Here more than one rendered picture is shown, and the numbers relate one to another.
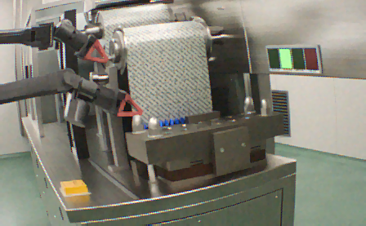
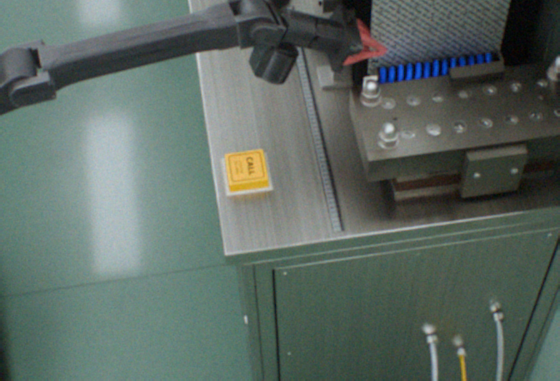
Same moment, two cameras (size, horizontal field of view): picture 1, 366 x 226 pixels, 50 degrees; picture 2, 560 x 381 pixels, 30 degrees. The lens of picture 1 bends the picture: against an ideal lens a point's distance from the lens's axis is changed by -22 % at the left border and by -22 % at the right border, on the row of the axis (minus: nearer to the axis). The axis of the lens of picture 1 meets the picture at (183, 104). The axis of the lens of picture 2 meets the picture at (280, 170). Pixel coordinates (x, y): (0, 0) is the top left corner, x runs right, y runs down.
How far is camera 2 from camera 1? 1.19 m
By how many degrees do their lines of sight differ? 50
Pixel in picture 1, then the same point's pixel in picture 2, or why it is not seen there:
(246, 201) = (495, 237)
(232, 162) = (489, 186)
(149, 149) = (372, 168)
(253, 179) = (513, 218)
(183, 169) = (417, 179)
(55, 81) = (234, 37)
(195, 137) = (443, 155)
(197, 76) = (488, 7)
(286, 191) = not seen: outside the picture
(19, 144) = not seen: outside the picture
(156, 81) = (417, 16)
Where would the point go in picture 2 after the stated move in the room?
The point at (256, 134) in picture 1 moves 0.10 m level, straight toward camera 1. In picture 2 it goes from (542, 150) to (526, 196)
